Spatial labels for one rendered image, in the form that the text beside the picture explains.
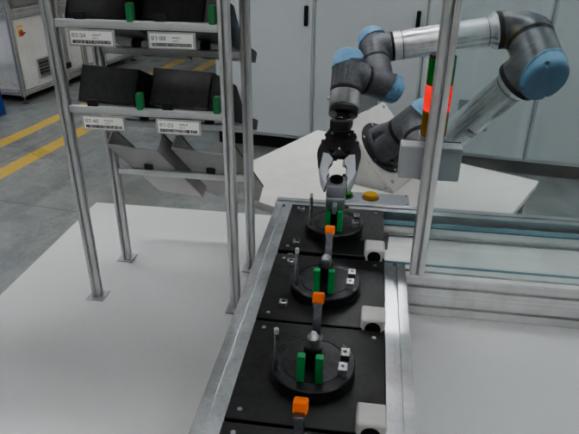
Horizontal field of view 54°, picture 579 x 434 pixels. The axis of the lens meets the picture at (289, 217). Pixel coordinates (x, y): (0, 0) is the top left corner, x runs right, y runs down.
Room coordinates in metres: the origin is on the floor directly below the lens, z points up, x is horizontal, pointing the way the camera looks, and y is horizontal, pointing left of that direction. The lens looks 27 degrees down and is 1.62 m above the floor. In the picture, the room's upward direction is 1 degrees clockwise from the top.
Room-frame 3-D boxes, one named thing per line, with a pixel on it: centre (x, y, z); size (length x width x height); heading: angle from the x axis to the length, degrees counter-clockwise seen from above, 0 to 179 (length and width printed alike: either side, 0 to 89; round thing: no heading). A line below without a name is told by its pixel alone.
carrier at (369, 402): (0.71, -0.04, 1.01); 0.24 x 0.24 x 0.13; 82
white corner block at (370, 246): (1.10, -0.19, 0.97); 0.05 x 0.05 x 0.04; 82
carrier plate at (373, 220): (1.21, -0.11, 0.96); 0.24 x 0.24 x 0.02; 82
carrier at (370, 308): (0.96, -0.07, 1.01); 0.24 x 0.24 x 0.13; 82
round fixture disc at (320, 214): (1.21, -0.11, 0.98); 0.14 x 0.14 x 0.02
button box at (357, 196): (1.41, -0.22, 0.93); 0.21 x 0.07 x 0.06; 82
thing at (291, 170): (1.75, -0.28, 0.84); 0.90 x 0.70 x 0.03; 55
